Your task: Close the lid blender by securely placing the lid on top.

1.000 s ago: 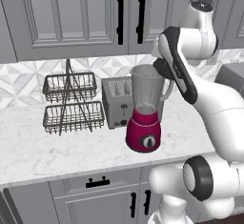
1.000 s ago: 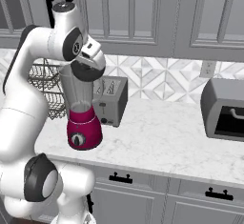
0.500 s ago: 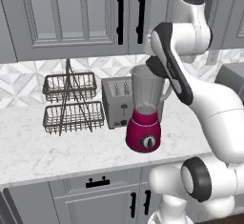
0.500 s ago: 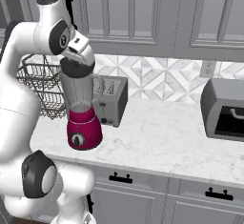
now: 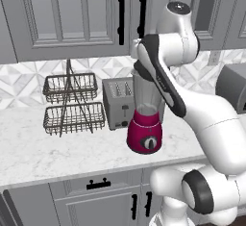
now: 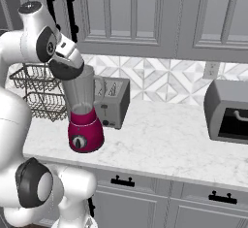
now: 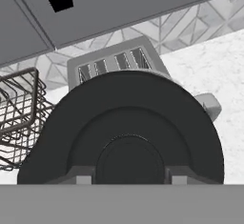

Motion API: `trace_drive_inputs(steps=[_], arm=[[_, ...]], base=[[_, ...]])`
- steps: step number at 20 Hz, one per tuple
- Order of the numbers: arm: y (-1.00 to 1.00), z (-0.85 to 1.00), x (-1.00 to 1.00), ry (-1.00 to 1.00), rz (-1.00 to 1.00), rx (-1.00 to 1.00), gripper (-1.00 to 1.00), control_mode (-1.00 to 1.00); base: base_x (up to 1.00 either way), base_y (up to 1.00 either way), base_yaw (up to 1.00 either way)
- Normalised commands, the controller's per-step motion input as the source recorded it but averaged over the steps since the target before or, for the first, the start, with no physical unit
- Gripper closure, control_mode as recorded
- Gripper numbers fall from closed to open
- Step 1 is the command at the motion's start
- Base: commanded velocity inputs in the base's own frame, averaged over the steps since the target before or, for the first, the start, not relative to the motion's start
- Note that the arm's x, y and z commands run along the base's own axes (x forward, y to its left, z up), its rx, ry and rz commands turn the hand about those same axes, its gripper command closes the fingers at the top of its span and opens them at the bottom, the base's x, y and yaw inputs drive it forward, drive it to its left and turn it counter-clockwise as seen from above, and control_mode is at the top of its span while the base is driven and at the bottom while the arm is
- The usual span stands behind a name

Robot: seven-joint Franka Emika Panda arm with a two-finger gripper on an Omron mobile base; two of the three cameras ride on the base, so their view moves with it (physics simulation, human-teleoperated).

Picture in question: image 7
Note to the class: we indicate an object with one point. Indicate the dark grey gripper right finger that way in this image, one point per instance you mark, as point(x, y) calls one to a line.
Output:
point(178, 175)

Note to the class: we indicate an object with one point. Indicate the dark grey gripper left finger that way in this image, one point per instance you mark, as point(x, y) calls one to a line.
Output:
point(83, 175)

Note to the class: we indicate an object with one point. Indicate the black round blender lid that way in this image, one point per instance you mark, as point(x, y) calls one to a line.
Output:
point(127, 107)

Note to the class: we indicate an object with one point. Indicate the grey four-slot toaster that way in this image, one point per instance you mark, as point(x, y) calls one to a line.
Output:
point(111, 54)

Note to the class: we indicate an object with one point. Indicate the grey cupboard door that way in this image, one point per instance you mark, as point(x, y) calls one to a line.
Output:
point(143, 8)
point(19, 27)

